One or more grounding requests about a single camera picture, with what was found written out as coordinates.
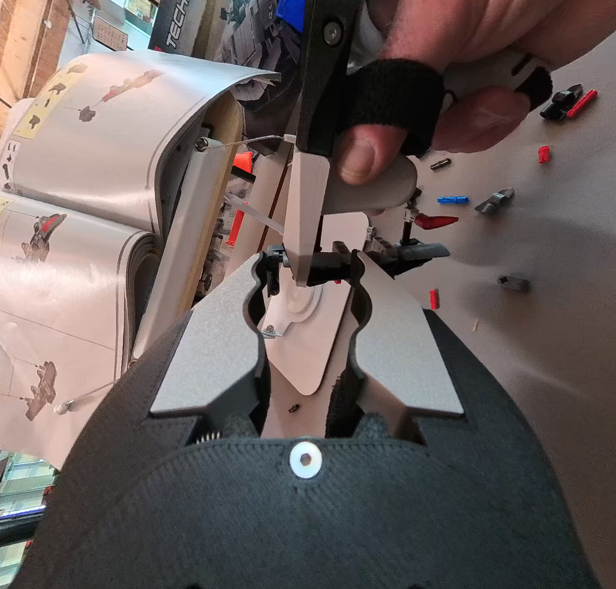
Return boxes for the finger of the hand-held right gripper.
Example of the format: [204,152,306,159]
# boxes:
[283,138,332,289]

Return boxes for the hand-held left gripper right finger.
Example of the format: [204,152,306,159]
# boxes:
[326,250,465,438]

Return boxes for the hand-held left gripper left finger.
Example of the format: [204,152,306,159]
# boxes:
[150,252,272,438]

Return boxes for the small black lego assembly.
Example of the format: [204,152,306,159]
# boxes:
[264,190,460,296]

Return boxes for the scattered loose lego pieces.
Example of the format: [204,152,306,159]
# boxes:
[288,84,600,414]

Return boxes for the dark lego box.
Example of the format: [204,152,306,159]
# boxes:
[149,0,309,113]

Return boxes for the lego instruction book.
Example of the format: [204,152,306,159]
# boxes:
[0,52,282,469]

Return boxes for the person's right hand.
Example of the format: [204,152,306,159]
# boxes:
[336,0,616,186]

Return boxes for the blue storage bin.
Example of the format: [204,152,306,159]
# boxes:
[277,0,387,34]

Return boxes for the orange traffic cone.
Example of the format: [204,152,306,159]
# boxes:
[225,151,256,249]

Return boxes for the white book stand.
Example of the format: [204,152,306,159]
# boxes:
[55,93,371,414]

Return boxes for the white wall notice board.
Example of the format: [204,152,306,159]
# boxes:
[91,14,130,52]

